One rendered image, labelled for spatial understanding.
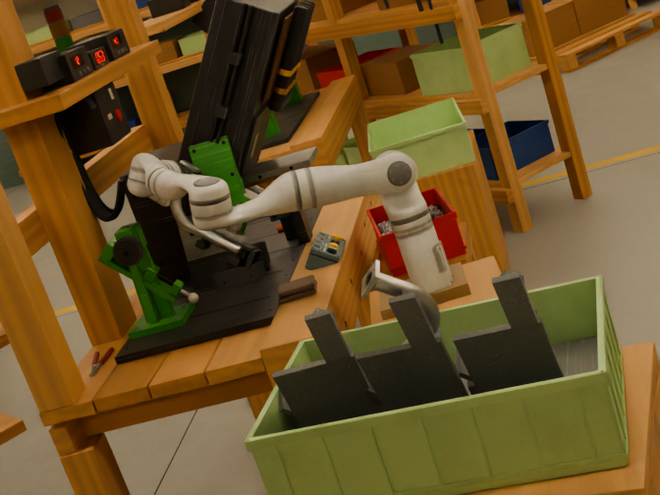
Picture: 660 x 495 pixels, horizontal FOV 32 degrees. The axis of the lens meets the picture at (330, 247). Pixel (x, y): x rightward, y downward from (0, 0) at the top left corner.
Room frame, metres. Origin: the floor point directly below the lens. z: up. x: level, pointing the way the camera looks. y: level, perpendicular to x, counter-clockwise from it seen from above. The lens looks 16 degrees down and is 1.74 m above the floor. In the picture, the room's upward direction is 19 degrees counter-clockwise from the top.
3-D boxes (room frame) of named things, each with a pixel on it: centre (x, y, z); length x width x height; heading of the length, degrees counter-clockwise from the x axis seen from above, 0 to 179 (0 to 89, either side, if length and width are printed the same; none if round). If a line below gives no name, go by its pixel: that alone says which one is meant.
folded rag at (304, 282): (2.67, 0.11, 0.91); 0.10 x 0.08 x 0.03; 85
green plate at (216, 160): (3.07, 0.22, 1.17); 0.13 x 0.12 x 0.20; 168
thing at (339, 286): (3.09, -0.01, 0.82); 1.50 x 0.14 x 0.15; 168
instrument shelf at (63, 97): (3.21, 0.52, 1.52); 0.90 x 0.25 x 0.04; 168
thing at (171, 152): (3.29, 0.38, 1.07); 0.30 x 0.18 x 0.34; 168
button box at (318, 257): (2.90, 0.02, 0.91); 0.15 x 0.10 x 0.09; 168
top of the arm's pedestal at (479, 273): (2.49, -0.20, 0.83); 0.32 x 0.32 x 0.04; 84
